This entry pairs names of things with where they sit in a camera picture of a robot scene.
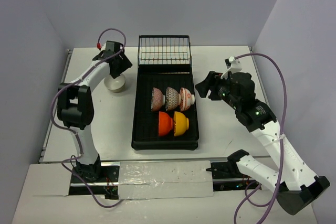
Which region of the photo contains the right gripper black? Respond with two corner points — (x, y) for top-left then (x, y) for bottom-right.
(194, 70), (240, 110)

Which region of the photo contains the white ceramic bowl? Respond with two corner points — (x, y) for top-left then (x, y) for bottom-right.
(104, 74), (126, 93)

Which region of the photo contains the orange white patterned bowl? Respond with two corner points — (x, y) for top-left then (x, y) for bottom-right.
(180, 88), (195, 111)

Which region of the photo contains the brown geometric patterned bowl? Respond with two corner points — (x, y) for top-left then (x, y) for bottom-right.
(165, 87), (181, 111)

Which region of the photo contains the yellow plastic bowl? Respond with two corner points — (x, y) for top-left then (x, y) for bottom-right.
(173, 111), (190, 137)

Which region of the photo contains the dark floral patterned bowl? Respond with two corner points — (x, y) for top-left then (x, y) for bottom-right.
(151, 88), (165, 112)

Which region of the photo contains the orange plastic bowl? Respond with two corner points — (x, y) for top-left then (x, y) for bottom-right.
(158, 111), (173, 136)

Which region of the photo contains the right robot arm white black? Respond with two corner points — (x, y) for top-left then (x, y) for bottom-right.
(195, 71), (330, 215)

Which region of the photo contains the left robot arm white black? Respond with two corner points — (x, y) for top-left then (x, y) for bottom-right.
(57, 41), (132, 182)

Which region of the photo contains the black dish rack tray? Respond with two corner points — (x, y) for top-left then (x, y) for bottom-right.
(131, 73), (199, 151)

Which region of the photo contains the silver tape strip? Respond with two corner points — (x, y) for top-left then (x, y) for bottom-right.
(118, 161), (214, 199)

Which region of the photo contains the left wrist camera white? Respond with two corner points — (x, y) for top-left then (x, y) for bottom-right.
(96, 42), (107, 51)

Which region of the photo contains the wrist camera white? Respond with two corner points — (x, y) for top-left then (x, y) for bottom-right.
(221, 56), (242, 79)
(96, 42), (107, 51)

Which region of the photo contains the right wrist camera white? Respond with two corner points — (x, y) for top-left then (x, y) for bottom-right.
(221, 56), (242, 79)

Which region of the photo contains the black wire plate holder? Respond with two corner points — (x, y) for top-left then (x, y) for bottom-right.
(138, 35), (192, 73)

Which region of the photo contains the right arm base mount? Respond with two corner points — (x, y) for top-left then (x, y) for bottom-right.
(206, 162), (259, 191)

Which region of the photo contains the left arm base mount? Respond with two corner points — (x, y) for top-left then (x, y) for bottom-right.
(68, 162), (120, 200)

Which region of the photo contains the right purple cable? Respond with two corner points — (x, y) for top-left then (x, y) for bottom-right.
(233, 53), (287, 224)

